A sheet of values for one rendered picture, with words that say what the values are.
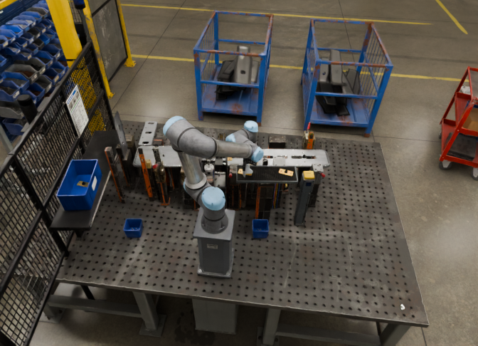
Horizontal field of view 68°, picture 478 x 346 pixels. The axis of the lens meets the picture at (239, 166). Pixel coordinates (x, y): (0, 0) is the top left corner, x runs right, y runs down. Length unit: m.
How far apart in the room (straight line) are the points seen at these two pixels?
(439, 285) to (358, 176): 1.14
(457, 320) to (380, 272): 1.06
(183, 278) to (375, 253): 1.25
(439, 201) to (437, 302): 1.16
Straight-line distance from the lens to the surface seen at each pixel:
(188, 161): 1.71
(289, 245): 2.42
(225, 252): 2.06
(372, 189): 2.91
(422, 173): 4.37
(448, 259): 3.68
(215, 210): 1.82
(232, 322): 2.70
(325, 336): 2.70
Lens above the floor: 2.67
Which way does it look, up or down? 43 degrees down
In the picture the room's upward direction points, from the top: 1 degrees clockwise
